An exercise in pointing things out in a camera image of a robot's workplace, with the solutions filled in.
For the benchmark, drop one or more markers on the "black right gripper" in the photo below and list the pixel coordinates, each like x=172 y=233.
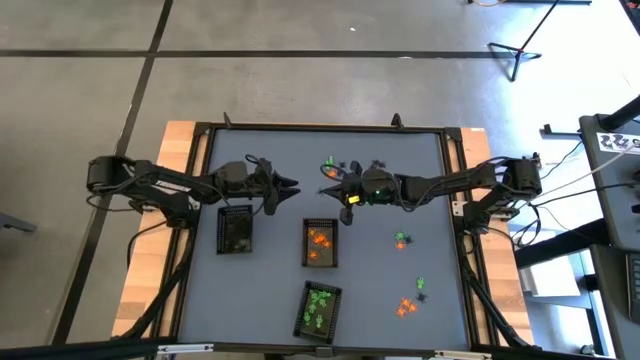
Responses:
x=357 y=190

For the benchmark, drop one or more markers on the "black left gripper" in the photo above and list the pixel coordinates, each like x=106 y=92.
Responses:
x=262 y=185

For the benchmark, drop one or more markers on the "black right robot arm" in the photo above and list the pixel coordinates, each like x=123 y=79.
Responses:
x=450 y=182

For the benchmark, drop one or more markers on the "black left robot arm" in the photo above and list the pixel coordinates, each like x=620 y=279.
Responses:
x=170 y=186

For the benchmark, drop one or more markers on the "black slotted plastic basket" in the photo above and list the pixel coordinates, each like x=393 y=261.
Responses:
x=320 y=260
x=235 y=225
x=316 y=332

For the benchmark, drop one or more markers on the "grey table mat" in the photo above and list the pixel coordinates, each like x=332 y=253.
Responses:
x=275 y=260

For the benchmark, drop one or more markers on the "light wooden table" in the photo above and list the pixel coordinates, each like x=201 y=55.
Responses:
x=477 y=147

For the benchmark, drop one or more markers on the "white box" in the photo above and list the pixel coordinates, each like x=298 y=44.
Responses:
x=550 y=280

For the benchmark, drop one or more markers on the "black tripod stand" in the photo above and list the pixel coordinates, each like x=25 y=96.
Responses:
x=521 y=50

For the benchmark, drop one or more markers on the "black pole stand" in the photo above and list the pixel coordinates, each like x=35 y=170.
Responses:
x=562 y=132

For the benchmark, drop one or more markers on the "grey furniture leg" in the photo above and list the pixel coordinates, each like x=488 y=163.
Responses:
x=17 y=222

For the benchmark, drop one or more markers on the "grey equipment cart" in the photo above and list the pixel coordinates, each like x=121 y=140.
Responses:
x=615 y=200

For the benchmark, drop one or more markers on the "white printed label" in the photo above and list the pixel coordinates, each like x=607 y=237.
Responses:
x=617 y=142

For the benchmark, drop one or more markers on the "pale blue metal leg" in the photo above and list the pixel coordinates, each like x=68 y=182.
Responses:
x=597 y=310

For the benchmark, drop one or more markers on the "grey desk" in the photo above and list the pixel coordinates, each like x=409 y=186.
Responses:
x=612 y=300

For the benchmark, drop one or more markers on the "black keyboard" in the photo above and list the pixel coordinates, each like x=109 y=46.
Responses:
x=635 y=287

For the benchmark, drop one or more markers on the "black metal table frame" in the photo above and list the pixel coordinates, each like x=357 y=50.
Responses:
x=325 y=127

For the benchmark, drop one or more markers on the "black frame corner bracket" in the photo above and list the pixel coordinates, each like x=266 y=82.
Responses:
x=397 y=121
x=227 y=121

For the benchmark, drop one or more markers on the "black diagonal frame strut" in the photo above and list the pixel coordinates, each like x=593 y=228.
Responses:
x=160 y=295
x=487 y=305

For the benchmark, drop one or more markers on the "silver rail bracket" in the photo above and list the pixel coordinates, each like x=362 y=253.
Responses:
x=185 y=348
x=462 y=355

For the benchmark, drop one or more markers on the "black camera mount rail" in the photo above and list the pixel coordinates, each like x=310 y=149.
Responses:
x=75 y=350

